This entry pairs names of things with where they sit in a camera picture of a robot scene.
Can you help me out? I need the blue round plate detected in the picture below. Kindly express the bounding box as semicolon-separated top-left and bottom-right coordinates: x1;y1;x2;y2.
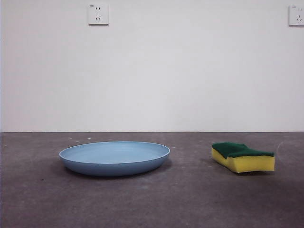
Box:
59;141;171;177

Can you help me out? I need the yellow sponge with green pad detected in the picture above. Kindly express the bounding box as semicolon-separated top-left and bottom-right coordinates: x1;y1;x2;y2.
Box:
211;142;276;174

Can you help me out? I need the white wall socket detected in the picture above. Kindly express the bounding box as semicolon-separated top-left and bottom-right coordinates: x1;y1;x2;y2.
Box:
288;4;304;27
88;3;110;26

